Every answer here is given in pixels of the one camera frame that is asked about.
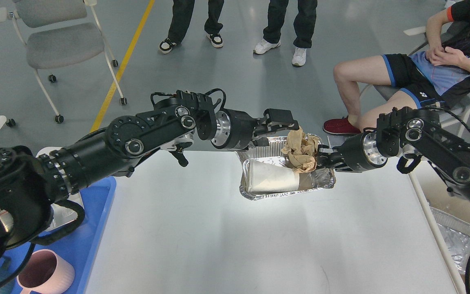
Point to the grey chair under person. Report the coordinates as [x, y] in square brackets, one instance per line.
[461, 109]

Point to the seated person in shorts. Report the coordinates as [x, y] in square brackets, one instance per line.
[440, 74]

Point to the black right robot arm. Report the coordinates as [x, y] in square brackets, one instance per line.
[410, 134]

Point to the square stainless steel container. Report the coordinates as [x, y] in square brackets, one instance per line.
[61, 215]

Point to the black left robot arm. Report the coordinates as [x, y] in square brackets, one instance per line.
[34, 191]

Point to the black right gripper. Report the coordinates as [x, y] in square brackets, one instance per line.
[359, 153]

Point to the cream paper cup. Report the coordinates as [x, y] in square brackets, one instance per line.
[265, 178]

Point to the grey office chair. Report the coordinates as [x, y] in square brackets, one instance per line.
[61, 47]

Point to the brown paper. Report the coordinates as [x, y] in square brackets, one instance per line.
[301, 149]

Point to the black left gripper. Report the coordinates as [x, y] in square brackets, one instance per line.
[236, 129]

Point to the foil tray inside bin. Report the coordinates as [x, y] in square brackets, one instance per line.
[456, 234]

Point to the pink ribbed mug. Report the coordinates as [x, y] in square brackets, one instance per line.
[46, 273]

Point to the aluminium foil tray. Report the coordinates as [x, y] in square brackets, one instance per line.
[324, 178]

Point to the white waste bin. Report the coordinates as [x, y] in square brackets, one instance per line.
[435, 192]

